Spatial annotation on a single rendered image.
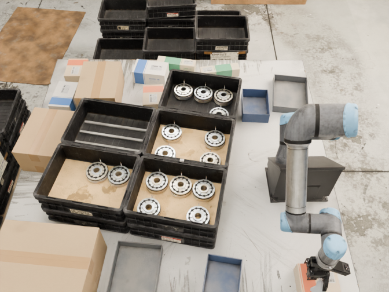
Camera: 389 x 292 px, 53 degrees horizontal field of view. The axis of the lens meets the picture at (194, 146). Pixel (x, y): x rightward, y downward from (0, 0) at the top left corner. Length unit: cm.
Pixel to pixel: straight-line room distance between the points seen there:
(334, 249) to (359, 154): 182
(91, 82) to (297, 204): 135
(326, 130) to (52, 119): 138
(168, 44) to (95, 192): 171
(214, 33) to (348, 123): 198
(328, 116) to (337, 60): 256
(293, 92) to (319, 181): 76
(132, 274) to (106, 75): 112
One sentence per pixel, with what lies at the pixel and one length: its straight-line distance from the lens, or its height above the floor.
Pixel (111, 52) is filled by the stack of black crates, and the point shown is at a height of 27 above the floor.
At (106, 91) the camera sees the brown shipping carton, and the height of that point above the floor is 86.
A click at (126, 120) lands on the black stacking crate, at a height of 83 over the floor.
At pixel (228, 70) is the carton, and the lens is 246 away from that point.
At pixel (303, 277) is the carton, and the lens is 176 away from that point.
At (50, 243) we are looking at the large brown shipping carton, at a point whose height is 90.
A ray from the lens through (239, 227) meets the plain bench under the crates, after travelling 188.
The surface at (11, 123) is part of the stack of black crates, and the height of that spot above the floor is 42.
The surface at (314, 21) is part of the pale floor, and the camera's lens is 434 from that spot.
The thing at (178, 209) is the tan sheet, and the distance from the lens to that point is 177.
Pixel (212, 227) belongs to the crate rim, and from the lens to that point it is 162.
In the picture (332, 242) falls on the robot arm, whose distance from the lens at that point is 147.
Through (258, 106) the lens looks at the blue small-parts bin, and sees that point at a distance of 234.
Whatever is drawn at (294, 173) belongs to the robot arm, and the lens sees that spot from 144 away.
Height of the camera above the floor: 238
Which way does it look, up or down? 52 degrees down
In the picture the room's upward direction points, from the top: straight up
